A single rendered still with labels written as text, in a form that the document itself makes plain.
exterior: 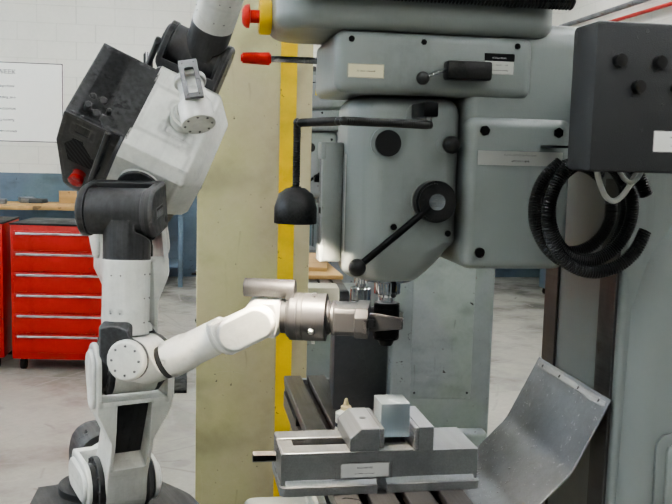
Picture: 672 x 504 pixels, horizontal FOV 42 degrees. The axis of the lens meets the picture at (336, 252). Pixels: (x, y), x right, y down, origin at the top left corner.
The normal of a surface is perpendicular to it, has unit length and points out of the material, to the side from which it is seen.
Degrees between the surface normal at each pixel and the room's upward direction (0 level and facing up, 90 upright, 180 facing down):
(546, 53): 90
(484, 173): 90
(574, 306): 90
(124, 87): 58
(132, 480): 104
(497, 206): 90
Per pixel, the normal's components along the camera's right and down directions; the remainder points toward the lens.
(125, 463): 0.24, -0.83
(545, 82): 0.16, 0.11
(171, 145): 0.41, -0.44
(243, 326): -0.10, 0.25
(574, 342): -0.99, 0.00
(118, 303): -0.22, 0.02
